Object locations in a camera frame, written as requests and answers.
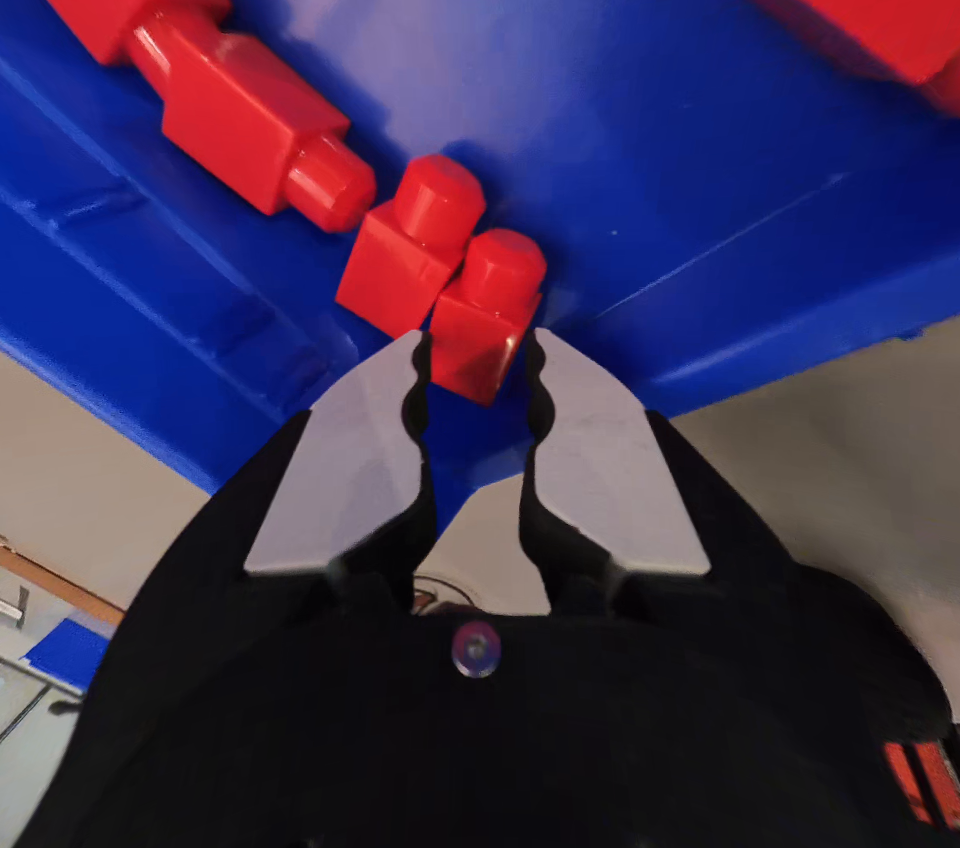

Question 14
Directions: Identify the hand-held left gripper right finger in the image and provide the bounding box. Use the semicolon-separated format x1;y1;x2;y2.
519;327;711;613

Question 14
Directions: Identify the pile of toy blocks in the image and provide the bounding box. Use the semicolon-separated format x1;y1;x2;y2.
0;0;960;341

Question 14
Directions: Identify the grey desk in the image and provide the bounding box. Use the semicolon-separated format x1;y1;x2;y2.
0;316;960;714

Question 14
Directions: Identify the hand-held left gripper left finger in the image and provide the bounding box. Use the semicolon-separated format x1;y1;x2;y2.
243;329;438;613

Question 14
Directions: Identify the red toy block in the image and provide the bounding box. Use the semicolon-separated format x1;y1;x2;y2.
429;228;549;408

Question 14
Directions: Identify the blue plastic bin with tag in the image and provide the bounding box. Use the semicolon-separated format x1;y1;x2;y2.
0;0;960;534

